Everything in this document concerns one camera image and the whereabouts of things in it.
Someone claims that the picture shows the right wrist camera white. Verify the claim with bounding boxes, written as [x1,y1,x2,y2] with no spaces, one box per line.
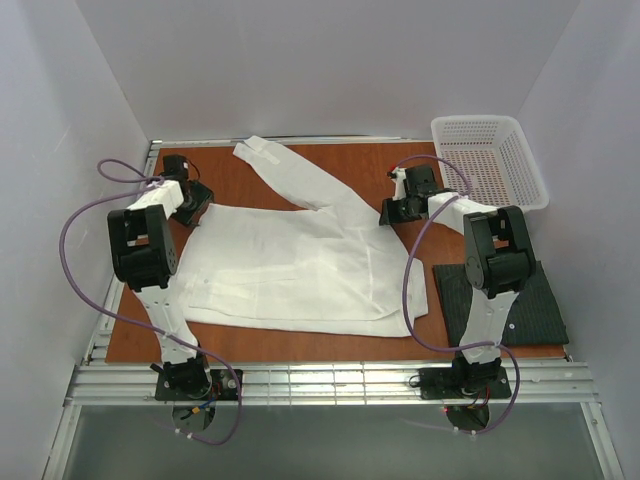
[387,167,406,201]

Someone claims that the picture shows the aluminium frame rail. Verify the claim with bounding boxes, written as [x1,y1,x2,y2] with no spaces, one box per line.
[63,137,626,480]

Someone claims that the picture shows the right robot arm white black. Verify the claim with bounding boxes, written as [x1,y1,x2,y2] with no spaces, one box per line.
[379,165,536,400]

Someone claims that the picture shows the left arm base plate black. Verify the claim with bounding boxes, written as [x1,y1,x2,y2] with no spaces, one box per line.
[154,369,244,403]

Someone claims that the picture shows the white plastic basket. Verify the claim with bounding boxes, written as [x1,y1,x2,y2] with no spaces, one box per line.
[431,115,549,212]

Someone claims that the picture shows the white long sleeve shirt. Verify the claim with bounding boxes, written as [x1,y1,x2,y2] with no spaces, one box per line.
[174,136,428,337]

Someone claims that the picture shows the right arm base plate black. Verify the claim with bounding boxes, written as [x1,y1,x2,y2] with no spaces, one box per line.
[408,367,512,400]

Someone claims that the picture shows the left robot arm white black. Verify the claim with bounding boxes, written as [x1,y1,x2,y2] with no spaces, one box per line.
[107,154,213,399]

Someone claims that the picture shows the dark striped folded shirt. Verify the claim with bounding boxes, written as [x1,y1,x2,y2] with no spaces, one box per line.
[432,261,569,347]

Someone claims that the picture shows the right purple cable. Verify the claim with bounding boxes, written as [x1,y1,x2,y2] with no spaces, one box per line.
[387,153,521,435]

